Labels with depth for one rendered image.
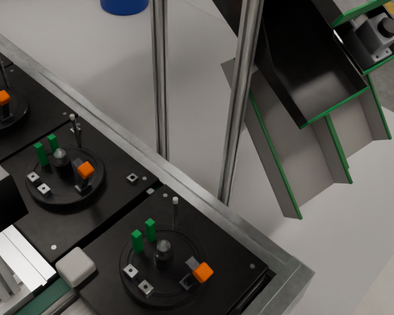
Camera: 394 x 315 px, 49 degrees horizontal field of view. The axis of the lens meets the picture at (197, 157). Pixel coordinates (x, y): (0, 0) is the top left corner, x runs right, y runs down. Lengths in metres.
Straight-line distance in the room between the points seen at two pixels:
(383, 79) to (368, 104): 1.94
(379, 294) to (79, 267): 0.54
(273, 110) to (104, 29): 0.77
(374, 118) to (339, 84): 0.24
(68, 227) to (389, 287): 0.59
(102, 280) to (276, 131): 0.37
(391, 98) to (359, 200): 1.77
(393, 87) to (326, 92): 2.15
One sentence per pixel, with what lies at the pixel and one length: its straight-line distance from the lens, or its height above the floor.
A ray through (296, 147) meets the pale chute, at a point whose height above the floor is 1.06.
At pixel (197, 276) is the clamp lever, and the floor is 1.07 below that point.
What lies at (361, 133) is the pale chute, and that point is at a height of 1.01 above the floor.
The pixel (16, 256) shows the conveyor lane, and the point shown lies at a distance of 0.78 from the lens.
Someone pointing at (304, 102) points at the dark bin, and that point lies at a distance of 0.64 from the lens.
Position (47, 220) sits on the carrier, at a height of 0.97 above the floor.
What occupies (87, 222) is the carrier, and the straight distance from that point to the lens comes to 0.78.
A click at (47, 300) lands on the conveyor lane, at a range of 0.75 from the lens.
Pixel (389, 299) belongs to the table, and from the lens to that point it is 0.90.
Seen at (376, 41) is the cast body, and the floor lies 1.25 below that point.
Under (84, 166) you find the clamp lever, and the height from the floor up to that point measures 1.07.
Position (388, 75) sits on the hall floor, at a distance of 2.90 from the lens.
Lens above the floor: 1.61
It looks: 49 degrees down
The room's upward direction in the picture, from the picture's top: 3 degrees clockwise
